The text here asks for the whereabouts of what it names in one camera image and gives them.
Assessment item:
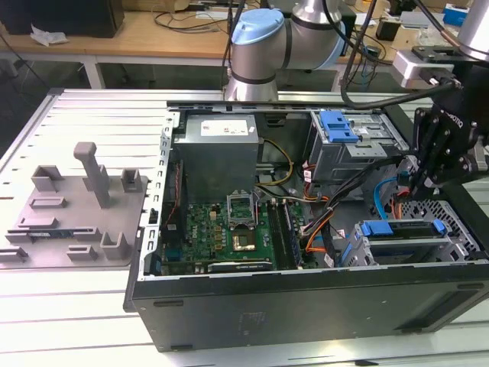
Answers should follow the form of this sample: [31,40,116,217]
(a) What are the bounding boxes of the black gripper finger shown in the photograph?
[413,154,479,199]
[406,106,451,196]

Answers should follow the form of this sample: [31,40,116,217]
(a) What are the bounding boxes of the orange black power wire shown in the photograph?
[391,193,406,221]

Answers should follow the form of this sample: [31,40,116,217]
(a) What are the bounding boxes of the blue data wire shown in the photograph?
[374,174,408,221]

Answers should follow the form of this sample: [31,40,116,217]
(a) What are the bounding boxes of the hard disk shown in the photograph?
[341,219,450,268]

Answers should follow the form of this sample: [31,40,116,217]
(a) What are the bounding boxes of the metal disk bay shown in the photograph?
[339,219,478,268]

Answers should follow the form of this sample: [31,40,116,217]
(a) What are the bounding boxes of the blue drive cage latch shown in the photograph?
[319,110,361,145]

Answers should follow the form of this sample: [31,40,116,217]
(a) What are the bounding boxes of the blue cardboard box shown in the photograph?
[442,2,474,28]

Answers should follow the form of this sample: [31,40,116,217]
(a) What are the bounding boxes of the metal optical drive cage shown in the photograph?
[308,109,412,184]

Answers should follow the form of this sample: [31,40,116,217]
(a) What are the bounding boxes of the flat grey box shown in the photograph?
[399,10,432,28]

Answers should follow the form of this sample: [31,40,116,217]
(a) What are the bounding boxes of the small black box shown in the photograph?
[376,18,402,42]

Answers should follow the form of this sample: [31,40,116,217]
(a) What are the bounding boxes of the RAM stick in slot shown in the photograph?
[280,201,303,268]

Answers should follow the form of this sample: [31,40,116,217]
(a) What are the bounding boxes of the metal socket cover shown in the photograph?
[225,189,257,231]

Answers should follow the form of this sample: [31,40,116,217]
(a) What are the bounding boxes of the grey power supply unit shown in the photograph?
[172,114,264,206]

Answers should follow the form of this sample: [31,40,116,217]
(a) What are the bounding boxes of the CPU socket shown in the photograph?
[232,229,256,252]

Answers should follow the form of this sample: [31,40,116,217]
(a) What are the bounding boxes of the black PC case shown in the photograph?
[122,91,489,352]

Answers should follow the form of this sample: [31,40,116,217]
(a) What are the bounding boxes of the black graphics card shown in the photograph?
[208,260,274,274]

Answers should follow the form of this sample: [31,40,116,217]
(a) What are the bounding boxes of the green motherboard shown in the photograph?
[160,200,318,273]

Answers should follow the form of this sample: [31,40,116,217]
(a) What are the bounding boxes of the wooden desk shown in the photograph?
[0,9,489,93]

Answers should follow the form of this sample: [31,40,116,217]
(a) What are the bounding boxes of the grey parts rack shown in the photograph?
[0,141,150,271]

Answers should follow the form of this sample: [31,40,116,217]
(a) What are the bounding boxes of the black computer tower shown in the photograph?
[0,0,125,39]

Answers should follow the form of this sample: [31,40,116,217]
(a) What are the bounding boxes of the RAM stick on rack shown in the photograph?
[28,228,73,238]

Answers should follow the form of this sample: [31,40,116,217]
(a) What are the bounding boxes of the clear plastic bag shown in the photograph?
[29,23,69,47]

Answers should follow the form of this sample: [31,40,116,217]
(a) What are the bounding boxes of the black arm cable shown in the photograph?
[338,0,465,110]

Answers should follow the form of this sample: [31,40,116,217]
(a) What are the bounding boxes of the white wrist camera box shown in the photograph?
[393,49,455,89]

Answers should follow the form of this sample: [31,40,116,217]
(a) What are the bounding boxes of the black cable bundle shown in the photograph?
[324,152,406,215]

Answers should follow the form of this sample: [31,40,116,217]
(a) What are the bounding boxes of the yellow wire bundle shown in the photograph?
[254,138,294,188]

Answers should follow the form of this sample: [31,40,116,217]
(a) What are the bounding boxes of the orange wire bundle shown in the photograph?
[301,212,333,255]

